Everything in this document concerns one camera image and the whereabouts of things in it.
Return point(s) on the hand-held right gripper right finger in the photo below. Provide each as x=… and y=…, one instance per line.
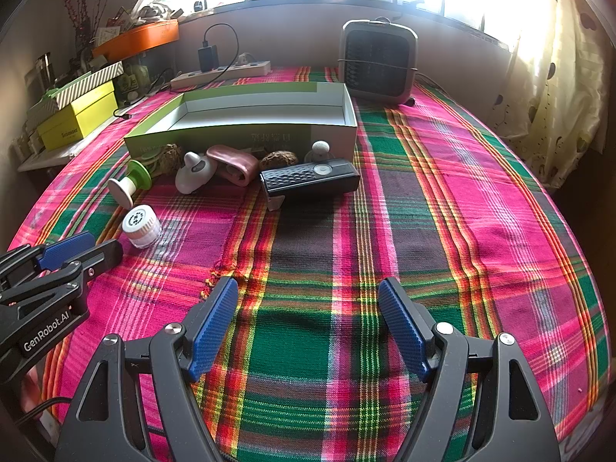
x=402, y=332

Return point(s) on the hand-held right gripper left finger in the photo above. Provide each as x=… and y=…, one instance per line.
x=214, y=327

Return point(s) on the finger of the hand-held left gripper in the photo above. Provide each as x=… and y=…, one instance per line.
x=103, y=254
x=67, y=249

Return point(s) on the small white jar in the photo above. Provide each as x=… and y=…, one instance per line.
x=142, y=228

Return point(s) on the green and white spool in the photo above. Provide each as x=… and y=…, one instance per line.
x=139, y=175

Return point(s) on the brown walnut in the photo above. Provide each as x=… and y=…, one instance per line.
x=169, y=158
x=274, y=160

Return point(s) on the white round device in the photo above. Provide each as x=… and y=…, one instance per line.
x=190, y=175

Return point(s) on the pink case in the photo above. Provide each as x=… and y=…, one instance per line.
x=236, y=161

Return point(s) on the black rectangular light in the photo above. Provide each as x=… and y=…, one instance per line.
x=308, y=180

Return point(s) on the small white ball-headed item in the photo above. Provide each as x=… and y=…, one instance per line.
x=319, y=147

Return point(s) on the shallow green cardboard box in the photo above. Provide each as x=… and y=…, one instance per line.
x=250, y=106

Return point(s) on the white board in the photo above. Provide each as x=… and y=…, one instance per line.
x=53, y=156

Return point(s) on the pink green plaid blanket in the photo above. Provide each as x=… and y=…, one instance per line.
x=337, y=250

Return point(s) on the yellow box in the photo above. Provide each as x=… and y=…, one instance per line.
x=82, y=115

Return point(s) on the striped green box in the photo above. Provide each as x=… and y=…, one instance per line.
x=91, y=77

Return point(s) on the green patterned container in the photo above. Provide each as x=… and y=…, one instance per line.
x=132, y=79

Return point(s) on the metal container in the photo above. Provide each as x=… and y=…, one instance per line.
x=42, y=67

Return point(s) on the dried red berry branches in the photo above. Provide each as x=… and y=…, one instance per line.
x=79, y=33

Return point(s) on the orange tray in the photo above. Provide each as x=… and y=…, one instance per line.
x=139, y=38

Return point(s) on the white power strip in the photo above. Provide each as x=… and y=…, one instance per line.
x=226, y=73

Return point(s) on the black charger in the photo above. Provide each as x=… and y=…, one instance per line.
x=208, y=57

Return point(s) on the white plug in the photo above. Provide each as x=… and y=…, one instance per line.
x=244, y=59

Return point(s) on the pile of papers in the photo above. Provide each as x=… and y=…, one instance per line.
x=149, y=9

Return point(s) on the grey portable space heater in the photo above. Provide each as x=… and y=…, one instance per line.
x=380, y=57

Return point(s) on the spotted cream curtain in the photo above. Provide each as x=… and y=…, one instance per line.
x=553, y=82

